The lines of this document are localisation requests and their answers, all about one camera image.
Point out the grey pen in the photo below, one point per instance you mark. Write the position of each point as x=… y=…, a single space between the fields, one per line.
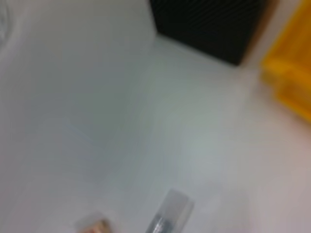
x=170 y=213

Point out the small beige eraser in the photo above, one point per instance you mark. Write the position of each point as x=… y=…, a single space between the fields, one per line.
x=97 y=224

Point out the black mesh pen holder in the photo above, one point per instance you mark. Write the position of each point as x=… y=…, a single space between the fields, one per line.
x=206 y=26

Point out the yellow plastic bin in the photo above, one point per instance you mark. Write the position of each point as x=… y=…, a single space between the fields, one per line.
x=291 y=60

